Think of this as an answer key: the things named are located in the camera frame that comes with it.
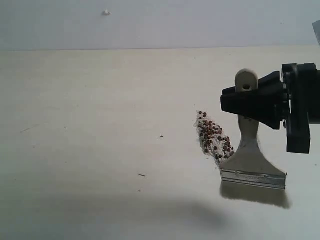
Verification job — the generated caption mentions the brown beans and white crumbs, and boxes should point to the brown beans and white crumbs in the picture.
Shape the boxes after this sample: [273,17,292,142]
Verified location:
[194,110,236,171]

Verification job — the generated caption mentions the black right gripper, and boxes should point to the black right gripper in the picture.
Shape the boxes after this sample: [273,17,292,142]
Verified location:
[220,63,320,153]

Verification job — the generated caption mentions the wooden paint brush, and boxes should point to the wooden paint brush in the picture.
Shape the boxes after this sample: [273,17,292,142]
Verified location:
[219,68,293,210]

